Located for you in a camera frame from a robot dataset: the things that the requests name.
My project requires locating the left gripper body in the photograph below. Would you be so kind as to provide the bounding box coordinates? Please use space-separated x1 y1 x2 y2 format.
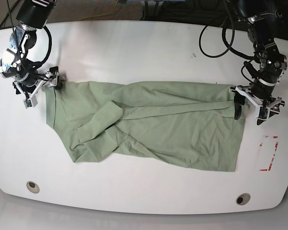
229 81 285 113

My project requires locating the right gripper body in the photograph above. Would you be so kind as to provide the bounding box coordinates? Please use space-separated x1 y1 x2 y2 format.
13 70 58 101

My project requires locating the green t-shirt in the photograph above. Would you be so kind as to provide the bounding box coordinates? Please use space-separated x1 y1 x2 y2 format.
45 81 249 172

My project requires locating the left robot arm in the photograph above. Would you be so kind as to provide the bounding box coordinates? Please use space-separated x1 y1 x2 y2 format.
213 0 288 125

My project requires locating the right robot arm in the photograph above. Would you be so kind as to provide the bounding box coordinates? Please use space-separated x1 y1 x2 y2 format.
0 0 62 108

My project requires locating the red tape marking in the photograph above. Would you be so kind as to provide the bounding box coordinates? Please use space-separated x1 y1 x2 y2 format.
256 136 278 172

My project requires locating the right table grommet hole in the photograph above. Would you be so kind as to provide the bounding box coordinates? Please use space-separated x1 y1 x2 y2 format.
236 193 251 206

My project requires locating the table grommet hole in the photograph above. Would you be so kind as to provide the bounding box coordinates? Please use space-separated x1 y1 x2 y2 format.
26 181 40 194
236 193 251 206

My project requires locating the left table grommet hole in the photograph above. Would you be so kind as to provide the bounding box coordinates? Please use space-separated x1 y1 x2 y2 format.
26 181 40 194

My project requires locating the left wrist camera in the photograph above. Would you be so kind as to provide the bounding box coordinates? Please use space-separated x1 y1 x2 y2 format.
255 105 270 121

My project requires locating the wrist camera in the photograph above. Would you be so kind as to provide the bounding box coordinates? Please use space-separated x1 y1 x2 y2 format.
24 96 38 109
255 105 270 121

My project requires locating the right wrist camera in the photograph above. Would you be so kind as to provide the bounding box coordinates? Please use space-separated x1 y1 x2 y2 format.
24 96 38 109

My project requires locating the yellow cable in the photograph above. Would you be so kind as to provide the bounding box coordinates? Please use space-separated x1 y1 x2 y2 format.
78 0 118 22

